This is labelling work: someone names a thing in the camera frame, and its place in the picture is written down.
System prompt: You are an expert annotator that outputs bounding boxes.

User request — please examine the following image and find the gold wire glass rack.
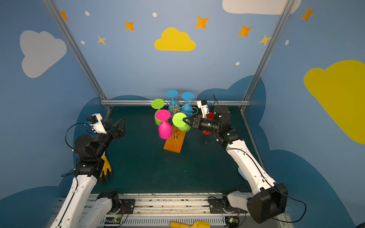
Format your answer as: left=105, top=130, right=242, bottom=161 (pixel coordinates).
left=168, top=92, right=194, bottom=140

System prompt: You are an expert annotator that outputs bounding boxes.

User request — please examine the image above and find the green wine glass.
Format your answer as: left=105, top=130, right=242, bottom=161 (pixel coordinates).
left=151, top=99, right=165, bottom=126
left=172, top=112, right=191, bottom=133

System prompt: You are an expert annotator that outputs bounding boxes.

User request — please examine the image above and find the aluminium corner post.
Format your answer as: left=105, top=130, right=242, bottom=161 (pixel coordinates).
left=243, top=0, right=296, bottom=103
left=43, top=0, right=107, bottom=100

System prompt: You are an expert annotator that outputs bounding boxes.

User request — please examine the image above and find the red wine glass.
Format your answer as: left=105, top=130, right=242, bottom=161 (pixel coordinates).
left=202, top=113, right=214, bottom=135

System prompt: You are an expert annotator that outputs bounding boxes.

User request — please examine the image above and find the yellow black work glove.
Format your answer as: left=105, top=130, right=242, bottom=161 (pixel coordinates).
left=98, top=155, right=113, bottom=183

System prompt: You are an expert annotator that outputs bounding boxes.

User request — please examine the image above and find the yellow tool at front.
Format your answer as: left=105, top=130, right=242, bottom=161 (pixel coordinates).
left=170, top=220, right=211, bottom=228

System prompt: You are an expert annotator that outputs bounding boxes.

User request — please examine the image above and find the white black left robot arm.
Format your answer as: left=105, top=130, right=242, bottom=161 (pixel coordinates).
left=51, top=114, right=125, bottom=228

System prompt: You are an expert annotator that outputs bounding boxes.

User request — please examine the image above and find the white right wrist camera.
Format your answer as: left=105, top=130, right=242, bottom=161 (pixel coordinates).
left=197, top=99, right=211, bottom=118

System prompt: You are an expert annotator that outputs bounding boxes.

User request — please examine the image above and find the aluminium left corner post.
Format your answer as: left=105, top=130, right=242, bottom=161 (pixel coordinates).
left=43, top=0, right=107, bottom=100

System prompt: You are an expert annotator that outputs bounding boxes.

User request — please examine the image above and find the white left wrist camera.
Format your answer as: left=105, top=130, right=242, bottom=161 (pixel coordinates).
left=86, top=113, right=106, bottom=134

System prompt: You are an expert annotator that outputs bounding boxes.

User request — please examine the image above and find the orange wooden rack base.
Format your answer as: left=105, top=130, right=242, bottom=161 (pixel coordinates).
left=163, top=129, right=186, bottom=154

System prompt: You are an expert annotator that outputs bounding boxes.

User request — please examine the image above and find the light blue scoop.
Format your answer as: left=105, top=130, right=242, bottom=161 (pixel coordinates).
left=238, top=167, right=248, bottom=181

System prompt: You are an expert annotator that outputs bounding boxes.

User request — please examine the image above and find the aluminium back frame rail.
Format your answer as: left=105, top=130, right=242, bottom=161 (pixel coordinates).
left=100, top=99, right=251, bottom=106

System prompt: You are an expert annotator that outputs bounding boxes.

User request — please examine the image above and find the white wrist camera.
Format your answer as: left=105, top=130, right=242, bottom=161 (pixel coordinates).
left=197, top=99, right=211, bottom=118
left=86, top=113, right=106, bottom=134

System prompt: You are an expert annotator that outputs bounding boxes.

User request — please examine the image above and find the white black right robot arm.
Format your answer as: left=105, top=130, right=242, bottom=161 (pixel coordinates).
left=178, top=105, right=289, bottom=224

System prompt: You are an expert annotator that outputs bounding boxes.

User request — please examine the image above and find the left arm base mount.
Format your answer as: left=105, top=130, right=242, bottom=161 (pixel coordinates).
left=97, top=191, right=136, bottom=214

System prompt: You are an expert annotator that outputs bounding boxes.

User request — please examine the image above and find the right blue wine glass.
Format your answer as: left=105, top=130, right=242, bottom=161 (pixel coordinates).
left=180, top=92, right=194, bottom=116

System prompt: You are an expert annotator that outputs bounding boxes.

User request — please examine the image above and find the left blue wine glass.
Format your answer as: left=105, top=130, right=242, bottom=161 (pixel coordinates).
left=166, top=90, right=178, bottom=112

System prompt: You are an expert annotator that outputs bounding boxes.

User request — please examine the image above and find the aluminium right corner post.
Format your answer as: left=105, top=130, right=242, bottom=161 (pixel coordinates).
left=243, top=0, right=296, bottom=103

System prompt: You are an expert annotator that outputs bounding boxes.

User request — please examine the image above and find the pink wine glass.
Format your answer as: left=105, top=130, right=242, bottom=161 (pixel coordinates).
left=156, top=110, right=173, bottom=140

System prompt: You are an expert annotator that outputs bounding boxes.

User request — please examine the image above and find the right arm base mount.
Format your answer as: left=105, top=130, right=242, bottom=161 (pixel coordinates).
left=207, top=191, right=248, bottom=214

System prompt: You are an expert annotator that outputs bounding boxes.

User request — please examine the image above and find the blue wine glass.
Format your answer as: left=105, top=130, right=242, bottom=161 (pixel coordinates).
left=166, top=90, right=178, bottom=112
left=180, top=92, right=194, bottom=116

